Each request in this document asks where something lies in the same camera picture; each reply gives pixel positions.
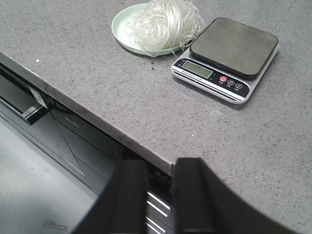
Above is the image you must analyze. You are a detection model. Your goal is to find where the light green plate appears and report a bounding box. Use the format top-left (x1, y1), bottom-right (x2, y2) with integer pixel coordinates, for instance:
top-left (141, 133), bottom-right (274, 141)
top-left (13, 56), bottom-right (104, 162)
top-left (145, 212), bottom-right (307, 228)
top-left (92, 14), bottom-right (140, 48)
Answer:
top-left (111, 3), bottom-right (182, 57)

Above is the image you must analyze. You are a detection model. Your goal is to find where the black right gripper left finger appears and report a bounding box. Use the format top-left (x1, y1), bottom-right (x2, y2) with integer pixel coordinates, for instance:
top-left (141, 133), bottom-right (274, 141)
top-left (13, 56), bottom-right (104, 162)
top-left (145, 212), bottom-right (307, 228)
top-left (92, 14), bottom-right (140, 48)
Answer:
top-left (73, 160), bottom-right (149, 234)

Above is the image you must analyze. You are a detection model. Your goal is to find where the digital kitchen scale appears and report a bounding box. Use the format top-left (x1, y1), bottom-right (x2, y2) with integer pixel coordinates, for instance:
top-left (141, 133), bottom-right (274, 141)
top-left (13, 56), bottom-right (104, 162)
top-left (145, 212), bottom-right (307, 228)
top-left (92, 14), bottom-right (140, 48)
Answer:
top-left (171, 18), bottom-right (279, 104)

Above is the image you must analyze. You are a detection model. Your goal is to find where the white vermicelli bundle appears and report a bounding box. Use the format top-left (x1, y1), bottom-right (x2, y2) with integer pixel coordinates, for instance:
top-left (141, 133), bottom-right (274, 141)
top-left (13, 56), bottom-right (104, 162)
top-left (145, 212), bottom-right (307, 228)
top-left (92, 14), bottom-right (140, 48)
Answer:
top-left (125, 0), bottom-right (205, 57)

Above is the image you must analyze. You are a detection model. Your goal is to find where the dark cabinet appliance under counter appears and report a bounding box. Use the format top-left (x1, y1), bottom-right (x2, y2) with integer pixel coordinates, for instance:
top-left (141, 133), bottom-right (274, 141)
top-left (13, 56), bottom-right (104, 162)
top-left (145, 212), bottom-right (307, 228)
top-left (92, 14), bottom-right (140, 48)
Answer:
top-left (0, 62), bottom-right (176, 234)

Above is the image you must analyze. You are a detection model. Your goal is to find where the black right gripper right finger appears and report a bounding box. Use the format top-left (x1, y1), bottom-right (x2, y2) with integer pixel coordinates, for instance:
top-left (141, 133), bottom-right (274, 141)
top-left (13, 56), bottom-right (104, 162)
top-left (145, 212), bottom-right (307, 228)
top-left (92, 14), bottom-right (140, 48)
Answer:
top-left (172, 158), bottom-right (293, 234)

